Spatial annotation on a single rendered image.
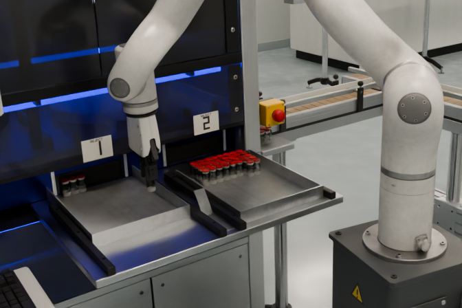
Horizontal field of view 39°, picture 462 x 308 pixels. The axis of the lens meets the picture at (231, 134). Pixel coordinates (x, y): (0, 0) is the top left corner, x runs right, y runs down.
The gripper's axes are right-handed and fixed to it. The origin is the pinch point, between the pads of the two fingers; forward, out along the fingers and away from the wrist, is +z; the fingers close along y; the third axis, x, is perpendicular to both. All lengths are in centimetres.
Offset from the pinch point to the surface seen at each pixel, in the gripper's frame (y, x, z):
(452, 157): -12, 120, 33
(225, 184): -7.2, 24.6, 13.8
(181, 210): 5.2, 5.1, 10.7
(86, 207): -15.6, -13.0, 12.2
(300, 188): 6.7, 40.4, 14.5
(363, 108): -37, 100, 16
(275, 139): -30, 56, 15
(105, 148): -20.1, -4.1, -0.7
